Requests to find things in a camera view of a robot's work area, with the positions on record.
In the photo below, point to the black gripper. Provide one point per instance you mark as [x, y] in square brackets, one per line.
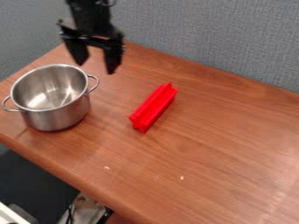
[90, 23]

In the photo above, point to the red plastic block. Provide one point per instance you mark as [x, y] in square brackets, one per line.
[152, 107]

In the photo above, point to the stainless steel pot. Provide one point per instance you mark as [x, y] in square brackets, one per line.
[51, 96]

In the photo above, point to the grey bag under table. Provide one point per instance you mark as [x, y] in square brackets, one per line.
[86, 211]

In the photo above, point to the white object bottom left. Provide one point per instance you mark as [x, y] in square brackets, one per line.
[12, 215]

